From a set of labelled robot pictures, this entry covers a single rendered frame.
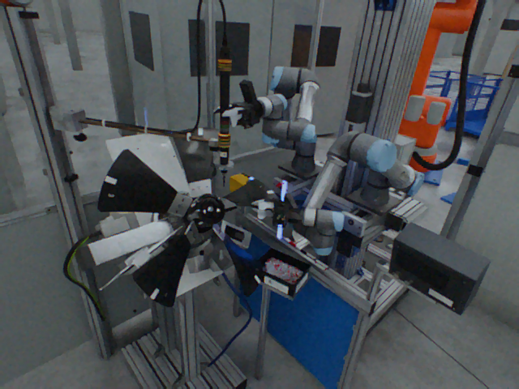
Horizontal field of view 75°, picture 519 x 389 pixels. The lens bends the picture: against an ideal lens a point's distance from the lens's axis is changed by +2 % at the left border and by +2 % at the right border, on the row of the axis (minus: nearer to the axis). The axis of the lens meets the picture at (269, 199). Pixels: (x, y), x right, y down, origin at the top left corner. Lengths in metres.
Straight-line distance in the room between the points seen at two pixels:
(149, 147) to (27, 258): 0.82
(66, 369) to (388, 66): 2.40
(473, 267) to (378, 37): 1.19
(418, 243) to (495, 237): 1.60
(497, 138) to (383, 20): 1.13
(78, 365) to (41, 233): 0.87
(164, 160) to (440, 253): 1.13
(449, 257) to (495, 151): 1.49
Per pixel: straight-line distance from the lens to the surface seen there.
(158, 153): 1.53
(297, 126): 1.38
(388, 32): 1.88
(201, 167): 1.32
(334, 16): 5.65
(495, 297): 2.97
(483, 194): 2.68
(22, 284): 2.04
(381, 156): 1.29
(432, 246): 1.20
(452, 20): 5.00
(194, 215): 1.22
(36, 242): 1.93
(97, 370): 2.36
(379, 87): 1.88
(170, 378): 2.13
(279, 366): 2.25
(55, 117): 1.51
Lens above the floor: 1.86
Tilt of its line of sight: 30 degrees down
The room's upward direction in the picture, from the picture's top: 5 degrees clockwise
